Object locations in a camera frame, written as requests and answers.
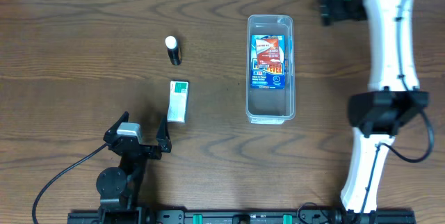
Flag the clear plastic container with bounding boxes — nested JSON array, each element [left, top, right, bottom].
[[245, 15, 296, 125]]

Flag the red small box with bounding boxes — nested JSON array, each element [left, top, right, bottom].
[[255, 38, 283, 68]]

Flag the black bottle white cap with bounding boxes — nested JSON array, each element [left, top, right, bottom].
[[165, 35, 182, 65]]

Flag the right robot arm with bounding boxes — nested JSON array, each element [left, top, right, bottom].
[[319, 0, 435, 223]]

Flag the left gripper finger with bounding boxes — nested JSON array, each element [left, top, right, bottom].
[[156, 116, 172, 153], [104, 111, 129, 137]]

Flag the blue Kool Fever box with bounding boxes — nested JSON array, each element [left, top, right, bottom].
[[248, 35, 286, 89]]

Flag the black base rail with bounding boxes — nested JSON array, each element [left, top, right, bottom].
[[67, 207, 416, 224]]

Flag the white green medicine box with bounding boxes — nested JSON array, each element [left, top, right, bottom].
[[167, 81, 188, 123]]

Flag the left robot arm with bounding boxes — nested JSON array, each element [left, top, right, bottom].
[[96, 112, 172, 224]]

